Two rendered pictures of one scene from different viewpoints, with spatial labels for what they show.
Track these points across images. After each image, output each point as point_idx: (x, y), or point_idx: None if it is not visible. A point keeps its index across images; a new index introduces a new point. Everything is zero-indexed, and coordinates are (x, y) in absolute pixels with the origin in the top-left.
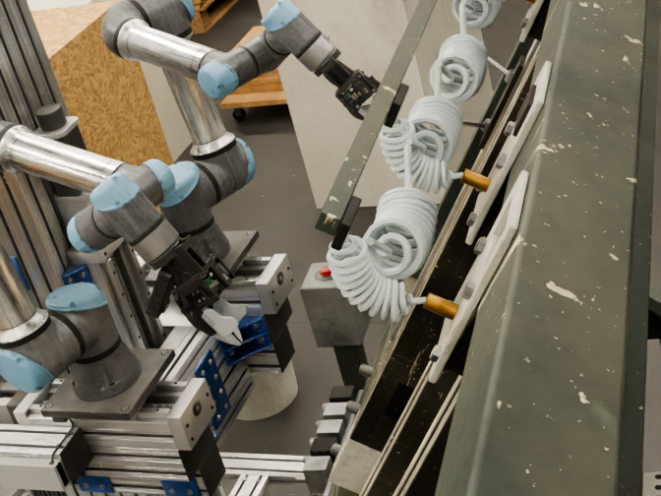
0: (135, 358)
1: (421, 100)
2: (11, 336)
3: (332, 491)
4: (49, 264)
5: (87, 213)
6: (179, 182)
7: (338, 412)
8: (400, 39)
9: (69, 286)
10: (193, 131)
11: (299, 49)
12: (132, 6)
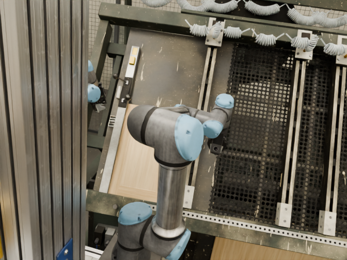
0: None
1: (298, 36)
2: (183, 222)
3: (190, 212)
4: (84, 226)
5: (222, 114)
6: None
7: (114, 230)
8: (297, 24)
9: (127, 211)
10: None
11: (95, 79)
12: None
